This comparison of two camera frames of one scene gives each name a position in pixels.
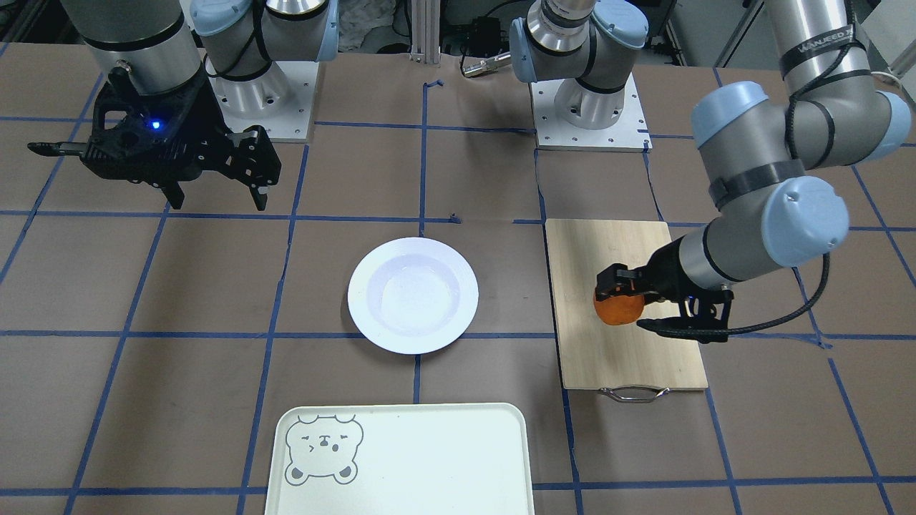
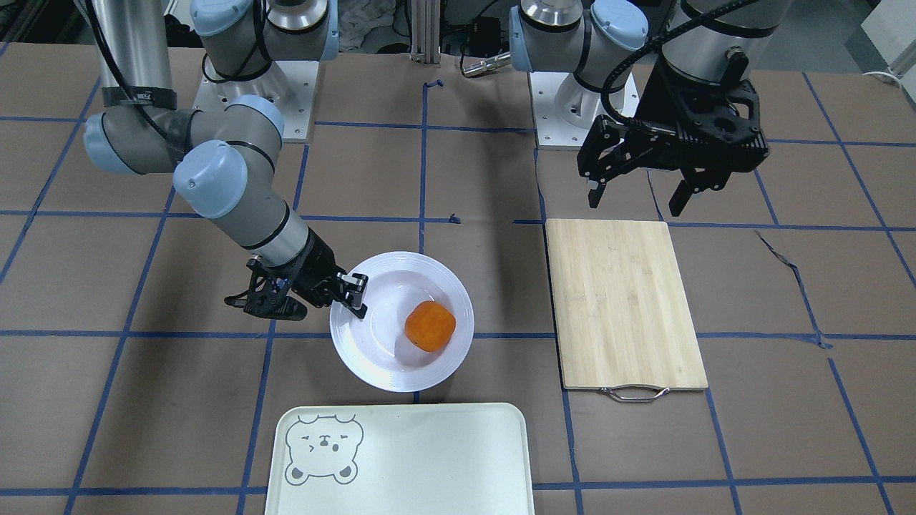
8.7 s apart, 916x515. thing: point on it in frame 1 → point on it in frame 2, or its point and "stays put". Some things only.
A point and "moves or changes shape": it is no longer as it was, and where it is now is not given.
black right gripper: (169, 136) → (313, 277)
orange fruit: (620, 310) → (430, 326)
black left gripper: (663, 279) → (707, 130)
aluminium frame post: (426, 31) stays put
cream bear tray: (413, 458) stays put
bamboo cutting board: (627, 363) stays put
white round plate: (411, 295) moves or changes shape
